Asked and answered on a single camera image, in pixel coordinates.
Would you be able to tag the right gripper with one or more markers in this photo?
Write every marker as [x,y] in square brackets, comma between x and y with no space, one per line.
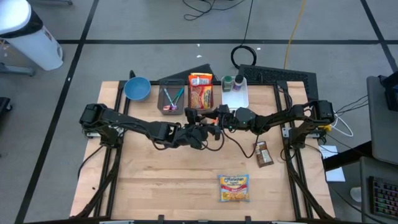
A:
[227,121]

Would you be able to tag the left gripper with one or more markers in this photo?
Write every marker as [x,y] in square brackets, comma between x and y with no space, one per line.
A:
[192,135]

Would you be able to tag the red ramen packet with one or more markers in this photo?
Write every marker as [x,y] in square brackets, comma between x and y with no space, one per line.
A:
[200,96]

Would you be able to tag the orange ramen packet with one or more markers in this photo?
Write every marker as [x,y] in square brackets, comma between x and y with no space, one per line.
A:
[200,80]

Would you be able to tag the green-lid spice jar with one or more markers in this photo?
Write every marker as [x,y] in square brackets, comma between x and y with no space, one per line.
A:
[228,81]

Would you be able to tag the black-lid spice jar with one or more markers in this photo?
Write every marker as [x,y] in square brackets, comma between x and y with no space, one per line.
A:
[238,80]

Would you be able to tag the brown snack bar packet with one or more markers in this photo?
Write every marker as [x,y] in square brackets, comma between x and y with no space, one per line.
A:
[263,154]

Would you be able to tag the blue ramen packet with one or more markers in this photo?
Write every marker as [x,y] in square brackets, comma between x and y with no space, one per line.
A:
[234,188]

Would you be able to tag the blue bowl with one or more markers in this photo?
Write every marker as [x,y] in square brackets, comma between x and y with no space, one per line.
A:
[136,88]

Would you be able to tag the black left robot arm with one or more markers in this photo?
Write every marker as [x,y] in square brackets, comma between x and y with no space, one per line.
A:
[130,124]

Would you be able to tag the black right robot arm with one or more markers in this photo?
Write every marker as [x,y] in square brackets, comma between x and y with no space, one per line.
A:
[280,119]

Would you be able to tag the grey plastic bin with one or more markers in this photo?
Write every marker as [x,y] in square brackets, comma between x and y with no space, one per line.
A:
[161,102]
[209,110]

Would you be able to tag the white plastic bin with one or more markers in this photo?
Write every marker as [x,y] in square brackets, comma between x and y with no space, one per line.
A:
[236,101]

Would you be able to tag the black wedge-shaped panel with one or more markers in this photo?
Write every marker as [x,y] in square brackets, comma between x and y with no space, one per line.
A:
[183,74]

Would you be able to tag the small black clamp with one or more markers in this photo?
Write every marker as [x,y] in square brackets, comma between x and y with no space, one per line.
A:
[160,217]
[247,218]

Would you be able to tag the yellow plug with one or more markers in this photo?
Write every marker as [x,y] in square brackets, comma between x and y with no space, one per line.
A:
[327,127]

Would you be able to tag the white paper sheet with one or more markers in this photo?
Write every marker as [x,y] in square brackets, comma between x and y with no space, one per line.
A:
[334,174]

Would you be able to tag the black support bar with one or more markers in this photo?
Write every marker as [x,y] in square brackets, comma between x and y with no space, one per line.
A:
[345,158]

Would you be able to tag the white computer mouse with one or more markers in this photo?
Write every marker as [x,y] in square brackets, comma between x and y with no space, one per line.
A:
[356,194]

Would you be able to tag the dark grey desk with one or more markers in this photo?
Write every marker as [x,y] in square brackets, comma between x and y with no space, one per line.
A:
[364,186]

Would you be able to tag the black desktop device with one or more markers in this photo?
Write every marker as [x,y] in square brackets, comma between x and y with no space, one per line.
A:
[391,93]

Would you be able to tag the white trash can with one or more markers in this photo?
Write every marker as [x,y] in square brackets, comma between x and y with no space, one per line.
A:
[34,46]

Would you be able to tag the backlit keyboard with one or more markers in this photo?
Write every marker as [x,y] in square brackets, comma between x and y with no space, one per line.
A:
[385,199]

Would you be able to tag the grey metal bar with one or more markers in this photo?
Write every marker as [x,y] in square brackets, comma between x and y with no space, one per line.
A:
[53,2]

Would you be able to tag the grey furniture foot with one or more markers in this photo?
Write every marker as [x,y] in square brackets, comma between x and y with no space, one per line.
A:
[18,71]

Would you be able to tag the black caster base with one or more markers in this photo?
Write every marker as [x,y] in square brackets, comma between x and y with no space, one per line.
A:
[4,104]

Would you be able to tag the black aluminium table frame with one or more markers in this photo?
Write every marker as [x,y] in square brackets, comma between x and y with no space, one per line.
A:
[281,84]

